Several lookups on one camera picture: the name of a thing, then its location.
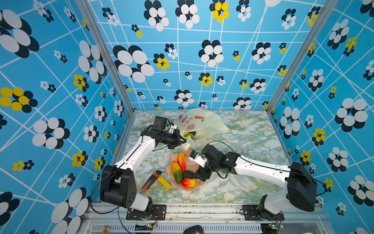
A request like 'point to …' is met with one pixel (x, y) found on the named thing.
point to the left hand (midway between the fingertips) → (188, 140)
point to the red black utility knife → (155, 177)
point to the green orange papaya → (177, 172)
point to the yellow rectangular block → (165, 184)
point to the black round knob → (196, 229)
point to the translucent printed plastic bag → (204, 122)
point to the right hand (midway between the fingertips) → (197, 169)
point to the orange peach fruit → (181, 160)
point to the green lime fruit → (191, 135)
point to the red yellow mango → (188, 183)
